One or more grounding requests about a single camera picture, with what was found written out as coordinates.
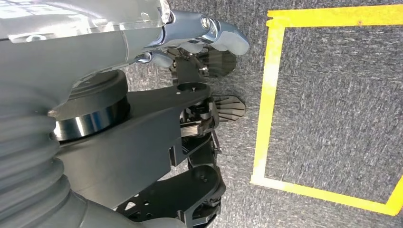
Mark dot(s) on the black robot lower body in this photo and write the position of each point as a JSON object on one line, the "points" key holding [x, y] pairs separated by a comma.
{"points": [[126, 151]]}

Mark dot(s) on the yellow floor tape square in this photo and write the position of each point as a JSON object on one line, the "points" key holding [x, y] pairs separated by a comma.
{"points": [[270, 94]]}

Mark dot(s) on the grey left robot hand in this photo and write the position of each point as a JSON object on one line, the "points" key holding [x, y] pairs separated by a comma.
{"points": [[63, 53]]}

